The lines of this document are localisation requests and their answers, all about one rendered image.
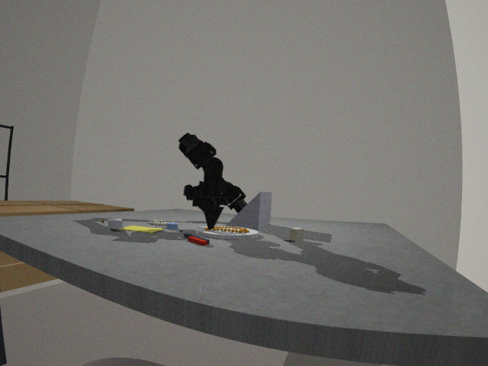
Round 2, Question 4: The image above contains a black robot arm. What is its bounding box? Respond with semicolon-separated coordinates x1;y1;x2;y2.
178;133;247;213

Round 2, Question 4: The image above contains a yellow flat rectangular sheet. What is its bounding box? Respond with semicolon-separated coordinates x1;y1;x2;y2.
119;226;164;233

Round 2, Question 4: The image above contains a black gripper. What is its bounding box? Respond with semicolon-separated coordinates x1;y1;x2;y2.
192;178;228;230

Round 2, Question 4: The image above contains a cream cube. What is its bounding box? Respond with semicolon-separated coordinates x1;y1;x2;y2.
289;228;304;242

